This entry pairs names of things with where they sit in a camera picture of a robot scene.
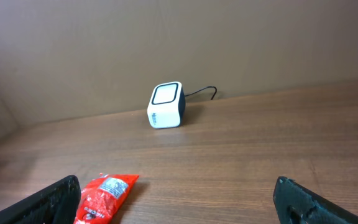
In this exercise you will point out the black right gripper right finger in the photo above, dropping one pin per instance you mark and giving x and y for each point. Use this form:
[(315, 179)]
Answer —
[(296, 204)]

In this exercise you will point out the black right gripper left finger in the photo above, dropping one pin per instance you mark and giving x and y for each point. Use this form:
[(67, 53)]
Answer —
[(54, 204)]

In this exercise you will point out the red snack bag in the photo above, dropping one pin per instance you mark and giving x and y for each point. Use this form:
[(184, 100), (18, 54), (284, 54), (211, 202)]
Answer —
[(102, 198)]

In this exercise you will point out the white barcode scanner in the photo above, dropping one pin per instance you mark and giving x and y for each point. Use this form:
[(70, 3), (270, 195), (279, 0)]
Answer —
[(166, 106)]

